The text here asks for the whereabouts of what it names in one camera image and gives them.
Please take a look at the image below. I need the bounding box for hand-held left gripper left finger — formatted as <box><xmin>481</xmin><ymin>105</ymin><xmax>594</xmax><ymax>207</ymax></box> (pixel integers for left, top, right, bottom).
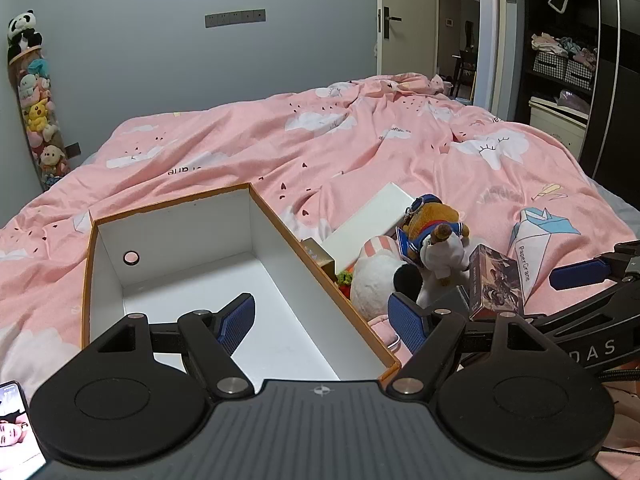
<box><xmin>82</xmin><ymin>292</ymin><xmax>257</xmax><ymax>400</ymax></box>

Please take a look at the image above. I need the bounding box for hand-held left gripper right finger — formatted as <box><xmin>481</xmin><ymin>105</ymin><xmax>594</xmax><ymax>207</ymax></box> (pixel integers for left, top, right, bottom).
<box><xmin>387</xmin><ymin>291</ymin><xmax>558</xmax><ymax>401</ymax></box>

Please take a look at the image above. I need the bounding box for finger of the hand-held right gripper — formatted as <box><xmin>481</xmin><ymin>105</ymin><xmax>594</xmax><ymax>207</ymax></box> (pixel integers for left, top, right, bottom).
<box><xmin>549</xmin><ymin>241</ymin><xmax>640</xmax><ymax>292</ymax></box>

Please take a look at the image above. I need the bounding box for orange cardboard box white inside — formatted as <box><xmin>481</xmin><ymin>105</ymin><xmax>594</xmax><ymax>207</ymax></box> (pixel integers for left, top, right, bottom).
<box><xmin>80</xmin><ymin>182</ymin><xmax>402</xmax><ymax>386</ymax></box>

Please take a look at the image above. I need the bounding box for printed card box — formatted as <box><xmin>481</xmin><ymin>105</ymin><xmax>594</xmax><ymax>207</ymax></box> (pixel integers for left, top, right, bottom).
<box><xmin>467</xmin><ymin>244</ymin><xmax>526</xmax><ymax>322</ymax></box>

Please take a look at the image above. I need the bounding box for white plush with pink stripes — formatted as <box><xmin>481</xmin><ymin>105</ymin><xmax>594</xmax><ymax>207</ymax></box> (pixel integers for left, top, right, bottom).
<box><xmin>350</xmin><ymin>235</ymin><xmax>426</xmax><ymax>322</ymax></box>

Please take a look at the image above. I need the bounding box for red crochet strawberry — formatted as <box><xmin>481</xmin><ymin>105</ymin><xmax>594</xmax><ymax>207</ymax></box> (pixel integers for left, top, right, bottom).
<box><xmin>336</xmin><ymin>269</ymin><xmax>358</xmax><ymax>302</ymax></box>

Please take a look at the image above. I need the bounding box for white unicorn plush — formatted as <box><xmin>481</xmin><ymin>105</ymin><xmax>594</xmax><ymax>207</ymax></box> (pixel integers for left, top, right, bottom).
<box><xmin>419</xmin><ymin>225</ymin><xmax>471</xmax><ymax>288</ymax></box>

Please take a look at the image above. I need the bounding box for gold small box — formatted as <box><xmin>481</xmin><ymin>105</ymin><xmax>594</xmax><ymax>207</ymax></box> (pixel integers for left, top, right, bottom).
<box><xmin>300</xmin><ymin>237</ymin><xmax>337</xmax><ymax>281</ymax></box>

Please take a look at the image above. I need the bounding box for brown bear plush sailor outfit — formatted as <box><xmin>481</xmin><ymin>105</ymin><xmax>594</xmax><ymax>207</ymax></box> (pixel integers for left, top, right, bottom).
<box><xmin>395</xmin><ymin>194</ymin><xmax>472</xmax><ymax>261</ymax></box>

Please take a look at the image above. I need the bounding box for white storage bin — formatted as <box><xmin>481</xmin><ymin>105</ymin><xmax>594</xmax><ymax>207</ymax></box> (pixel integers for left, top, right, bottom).
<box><xmin>528</xmin><ymin>96</ymin><xmax>588</xmax><ymax>148</ymax></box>

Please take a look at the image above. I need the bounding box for pink cloud print blanket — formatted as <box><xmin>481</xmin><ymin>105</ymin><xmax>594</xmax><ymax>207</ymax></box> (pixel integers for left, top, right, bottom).
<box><xmin>0</xmin><ymin>72</ymin><xmax>640</xmax><ymax>480</ymax></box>

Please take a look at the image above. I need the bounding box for checkered storage basket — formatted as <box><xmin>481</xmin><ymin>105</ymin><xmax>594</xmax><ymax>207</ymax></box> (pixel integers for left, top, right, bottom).
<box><xmin>532</xmin><ymin>50</ymin><xmax>568</xmax><ymax>76</ymax></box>
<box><xmin>565</xmin><ymin>57</ymin><xmax>596</xmax><ymax>88</ymax></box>

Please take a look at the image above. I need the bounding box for dark wooden chair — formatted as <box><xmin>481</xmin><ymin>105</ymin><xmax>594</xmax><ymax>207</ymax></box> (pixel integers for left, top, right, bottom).
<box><xmin>452</xmin><ymin>50</ymin><xmax>476</xmax><ymax>98</ymax></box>

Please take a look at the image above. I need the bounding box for dark open wardrobe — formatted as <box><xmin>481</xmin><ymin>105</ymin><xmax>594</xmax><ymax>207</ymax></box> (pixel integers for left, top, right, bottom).
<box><xmin>515</xmin><ymin>0</ymin><xmax>640</xmax><ymax>181</ymax></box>

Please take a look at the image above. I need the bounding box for smartphone with lit screen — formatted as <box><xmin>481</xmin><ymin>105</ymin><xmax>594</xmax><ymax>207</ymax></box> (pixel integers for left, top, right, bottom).
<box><xmin>0</xmin><ymin>381</ymin><xmax>47</xmax><ymax>479</ymax></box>

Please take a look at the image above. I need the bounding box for clear tube of plush toys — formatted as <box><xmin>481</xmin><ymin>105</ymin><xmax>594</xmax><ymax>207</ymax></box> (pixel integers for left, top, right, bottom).
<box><xmin>7</xmin><ymin>45</ymin><xmax>71</xmax><ymax>191</ymax></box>

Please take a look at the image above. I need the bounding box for white door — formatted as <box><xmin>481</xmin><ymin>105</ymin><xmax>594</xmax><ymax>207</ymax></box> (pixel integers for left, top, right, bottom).
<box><xmin>376</xmin><ymin>0</ymin><xmax>441</xmax><ymax>78</ymax></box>

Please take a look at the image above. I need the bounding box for panda plush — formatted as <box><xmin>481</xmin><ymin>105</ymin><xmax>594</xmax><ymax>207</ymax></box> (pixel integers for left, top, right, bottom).
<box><xmin>6</xmin><ymin>9</ymin><xmax>45</xmax><ymax>55</ymax></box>

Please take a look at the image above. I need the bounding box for pink pouch with metal ring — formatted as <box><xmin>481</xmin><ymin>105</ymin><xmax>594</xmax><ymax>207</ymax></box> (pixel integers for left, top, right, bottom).
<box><xmin>369</xmin><ymin>314</ymin><xmax>401</xmax><ymax>356</ymax></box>

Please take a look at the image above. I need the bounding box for black braided cable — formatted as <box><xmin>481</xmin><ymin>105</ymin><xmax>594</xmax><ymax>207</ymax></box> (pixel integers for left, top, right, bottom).
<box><xmin>595</xmin><ymin>366</ymin><xmax>640</xmax><ymax>387</ymax></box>

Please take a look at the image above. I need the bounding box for grey wall socket panel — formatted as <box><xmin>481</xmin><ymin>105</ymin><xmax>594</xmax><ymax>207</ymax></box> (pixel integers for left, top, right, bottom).
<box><xmin>205</xmin><ymin>8</ymin><xmax>267</xmax><ymax>28</ymax></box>

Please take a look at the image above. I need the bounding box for black door handle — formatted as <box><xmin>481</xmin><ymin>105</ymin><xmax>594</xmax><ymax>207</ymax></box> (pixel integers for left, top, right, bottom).
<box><xmin>382</xmin><ymin>6</ymin><xmax>403</xmax><ymax>40</ymax></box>

